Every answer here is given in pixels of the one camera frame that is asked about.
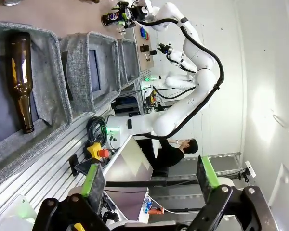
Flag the black smartphone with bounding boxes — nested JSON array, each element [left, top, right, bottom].
[[74, 158, 97, 176]]

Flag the dark blue soda can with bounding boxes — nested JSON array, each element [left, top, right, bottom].
[[101, 11, 124, 26]]

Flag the clear plastic water bottle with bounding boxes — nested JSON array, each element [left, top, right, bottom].
[[142, 197, 153, 215]]

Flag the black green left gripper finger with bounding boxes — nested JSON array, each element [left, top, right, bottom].
[[32, 163, 117, 231], [117, 18, 137, 29], [187, 155, 281, 231], [111, 1, 130, 11]]

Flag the black background gripper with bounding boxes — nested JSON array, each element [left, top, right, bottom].
[[157, 42, 174, 55]]

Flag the wooden board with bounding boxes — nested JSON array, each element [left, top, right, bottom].
[[134, 23, 155, 71]]

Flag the white desk with dark panel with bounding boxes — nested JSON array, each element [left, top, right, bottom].
[[101, 134, 153, 222]]

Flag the person in black shirt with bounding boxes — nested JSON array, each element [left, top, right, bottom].
[[151, 138, 199, 178]]

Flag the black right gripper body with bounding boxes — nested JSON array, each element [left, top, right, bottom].
[[128, 4, 150, 23]]

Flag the brown glass bottle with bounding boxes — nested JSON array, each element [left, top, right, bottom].
[[5, 31, 35, 134]]

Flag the large grey fabric basket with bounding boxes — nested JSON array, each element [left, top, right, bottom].
[[0, 20, 73, 192]]

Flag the yellow red emergency stop button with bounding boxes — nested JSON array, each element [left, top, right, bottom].
[[86, 141, 109, 161]]

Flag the black corrugated cable hose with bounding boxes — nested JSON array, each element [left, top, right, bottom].
[[134, 18, 225, 140]]

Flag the black coiled cable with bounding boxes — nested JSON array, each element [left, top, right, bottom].
[[87, 115, 108, 145]]

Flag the small grey fabric basket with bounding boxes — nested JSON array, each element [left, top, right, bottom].
[[117, 37, 141, 86]]

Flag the orange hand tool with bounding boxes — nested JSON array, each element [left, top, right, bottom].
[[147, 206, 165, 215]]

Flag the medium grey fabric basket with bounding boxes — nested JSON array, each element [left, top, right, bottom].
[[59, 31, 121, 113]]

